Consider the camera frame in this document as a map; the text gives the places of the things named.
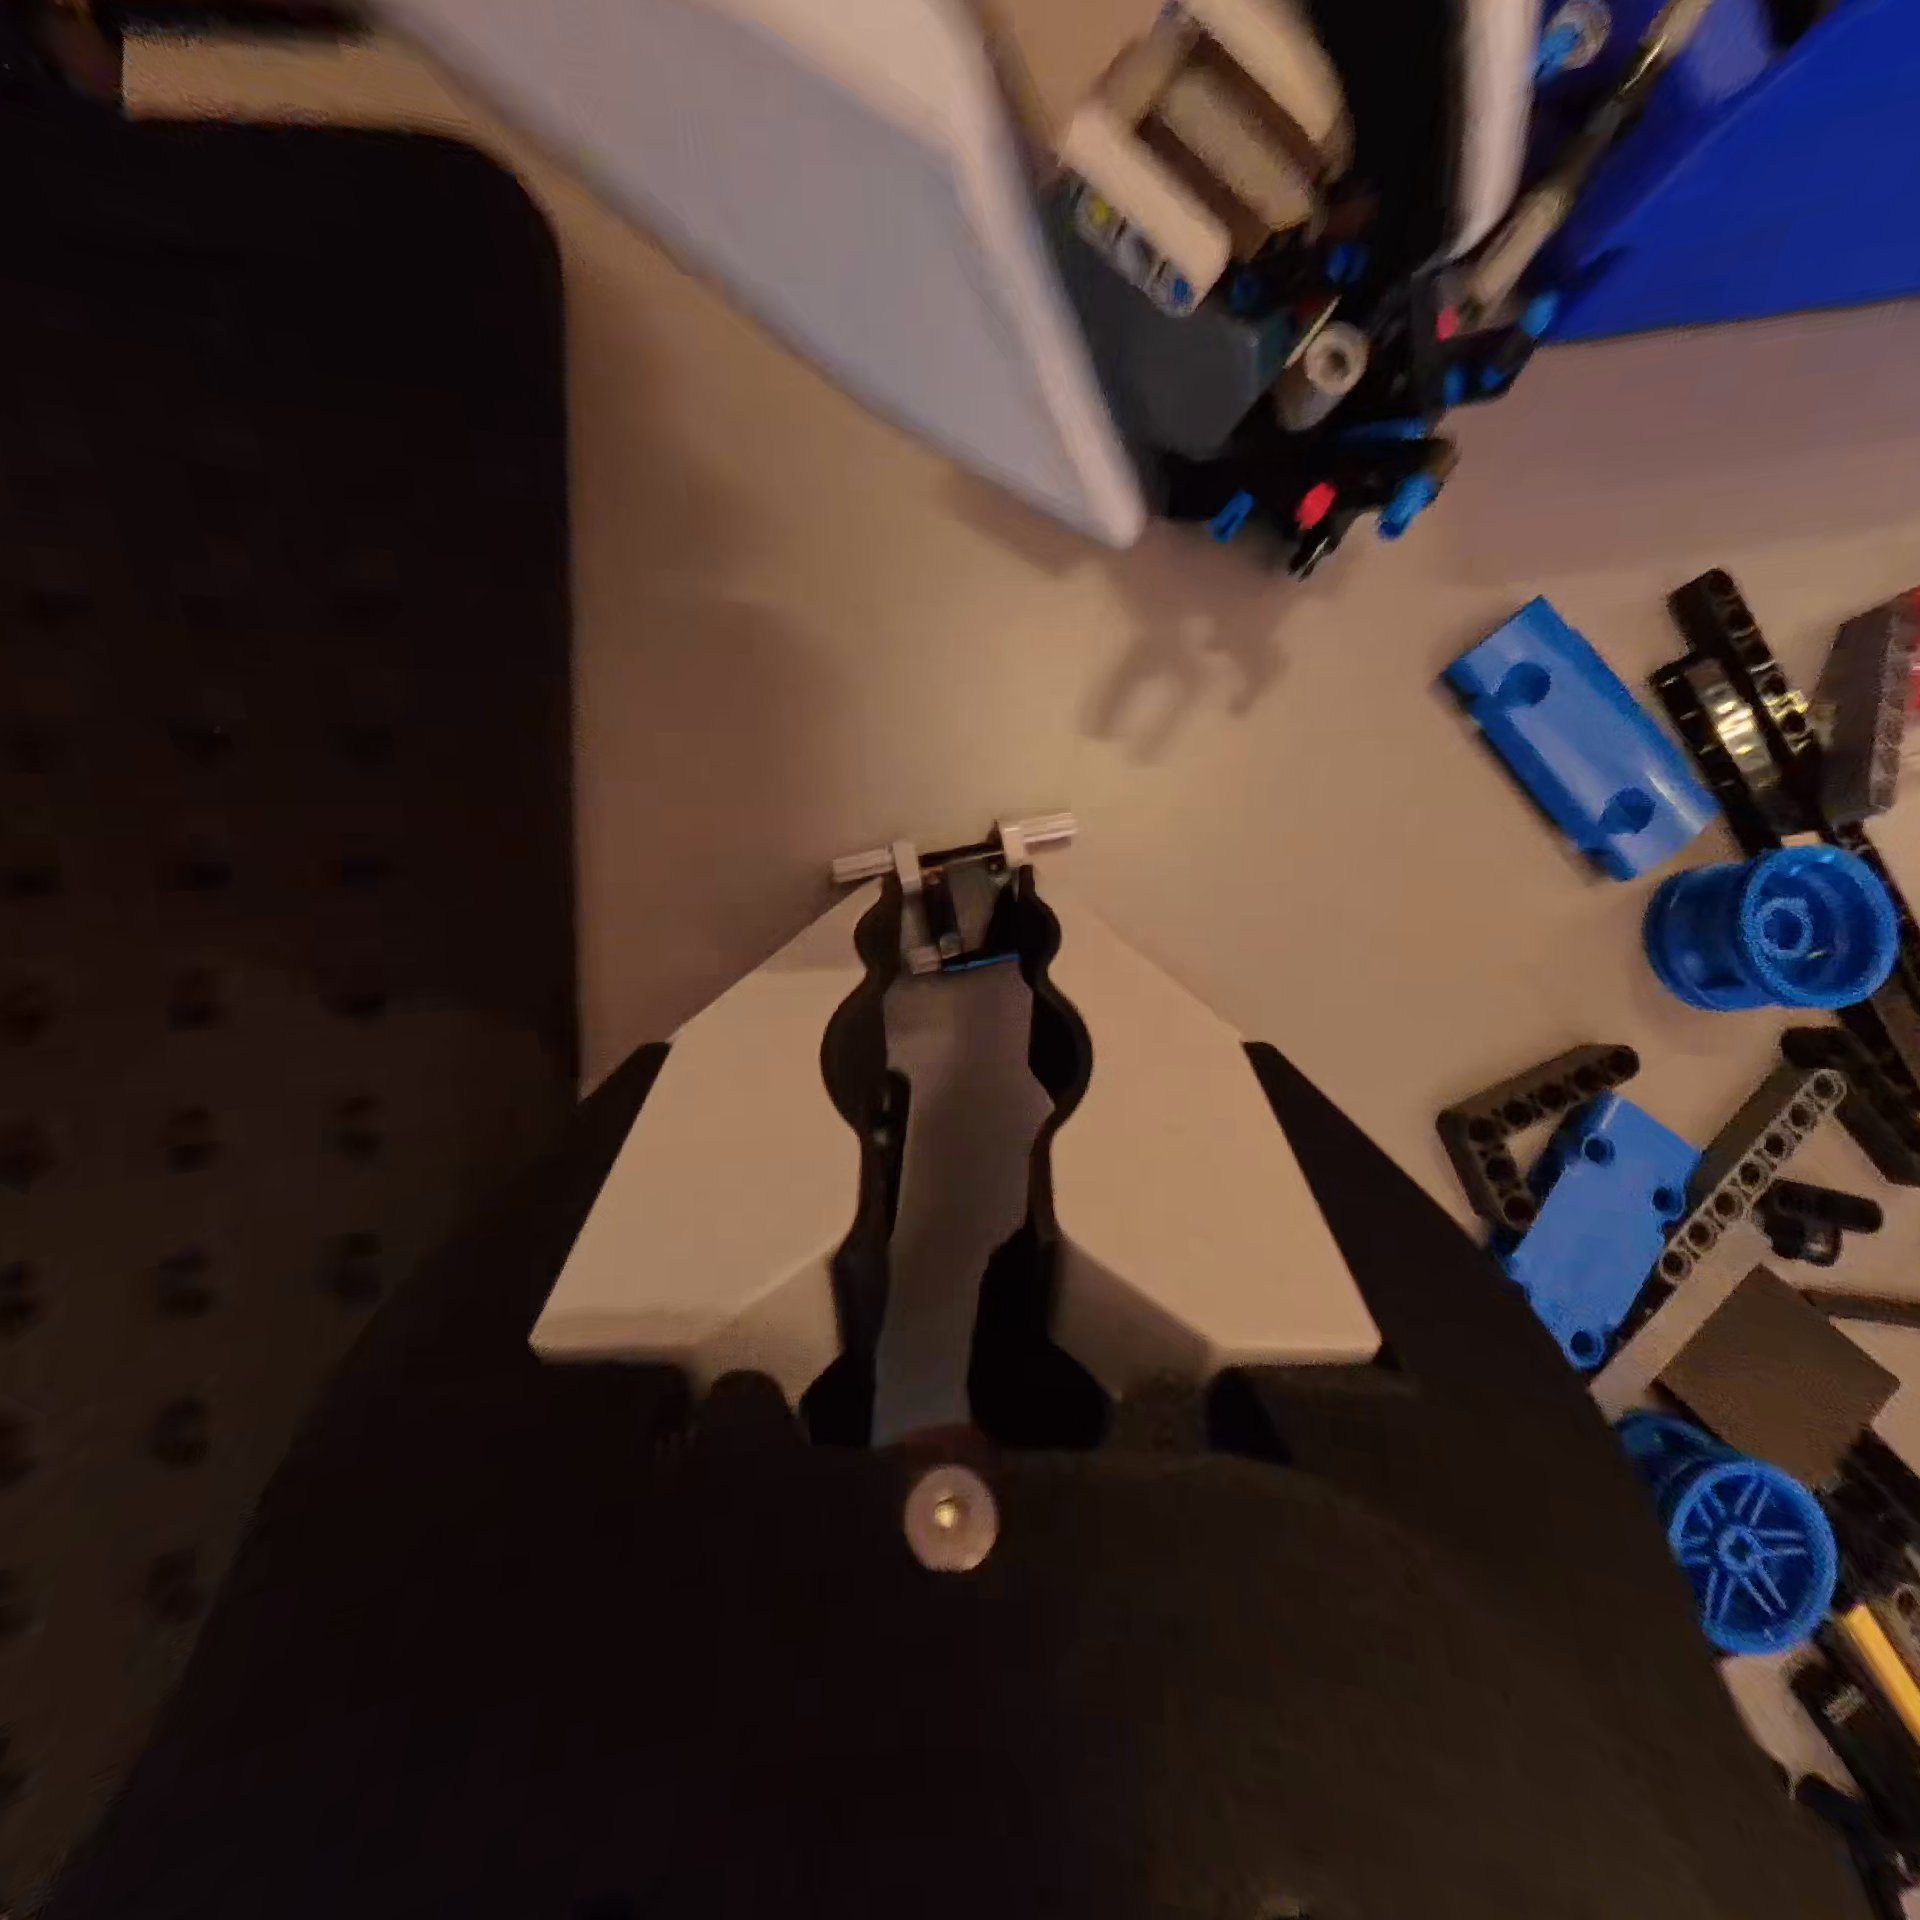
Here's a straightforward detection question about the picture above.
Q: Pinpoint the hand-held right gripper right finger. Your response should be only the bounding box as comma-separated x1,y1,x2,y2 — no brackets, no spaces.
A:
977,882,1386,1444

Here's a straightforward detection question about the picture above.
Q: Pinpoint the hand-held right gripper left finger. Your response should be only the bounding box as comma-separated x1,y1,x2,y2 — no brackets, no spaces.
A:
525,897,889,1444

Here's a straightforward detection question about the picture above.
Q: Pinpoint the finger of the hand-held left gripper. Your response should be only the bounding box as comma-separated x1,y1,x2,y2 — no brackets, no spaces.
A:
369,0,1155,554

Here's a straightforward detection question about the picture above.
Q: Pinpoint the partly built toy chassis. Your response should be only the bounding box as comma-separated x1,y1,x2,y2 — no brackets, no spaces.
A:
1049,136,1569,579

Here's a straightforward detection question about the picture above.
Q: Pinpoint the small black pin assembly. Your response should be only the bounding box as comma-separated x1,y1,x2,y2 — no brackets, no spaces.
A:
833,809,1079,976

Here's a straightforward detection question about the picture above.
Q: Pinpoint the grey desk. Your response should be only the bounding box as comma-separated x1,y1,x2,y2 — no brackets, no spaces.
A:
119,30,1920,1801

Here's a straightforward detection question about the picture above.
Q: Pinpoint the blue flat panel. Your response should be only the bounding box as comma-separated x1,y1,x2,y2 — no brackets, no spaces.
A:
1492,1094,1705,1370

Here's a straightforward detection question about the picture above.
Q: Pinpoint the pile of black beams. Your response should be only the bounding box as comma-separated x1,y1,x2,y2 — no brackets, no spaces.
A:
1438,567,1920,1920

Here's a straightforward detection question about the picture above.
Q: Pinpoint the blue curved panel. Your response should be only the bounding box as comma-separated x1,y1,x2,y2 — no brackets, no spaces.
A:
1439,596,1719,882

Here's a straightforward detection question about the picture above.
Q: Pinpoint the blue wheel rim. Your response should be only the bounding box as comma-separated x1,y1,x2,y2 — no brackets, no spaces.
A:
1617,1410,1841,1658
1641,844,1902,1011

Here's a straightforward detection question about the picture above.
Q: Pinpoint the black perforated board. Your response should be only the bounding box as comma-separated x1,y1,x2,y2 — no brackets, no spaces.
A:
0,120,578,1652

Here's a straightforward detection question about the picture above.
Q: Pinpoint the short yellow axle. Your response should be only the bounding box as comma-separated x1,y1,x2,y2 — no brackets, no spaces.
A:
1837,1606,1920,1712

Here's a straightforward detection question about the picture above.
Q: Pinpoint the blue storage bin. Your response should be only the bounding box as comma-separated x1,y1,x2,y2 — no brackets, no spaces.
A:
1529,0,1920,347

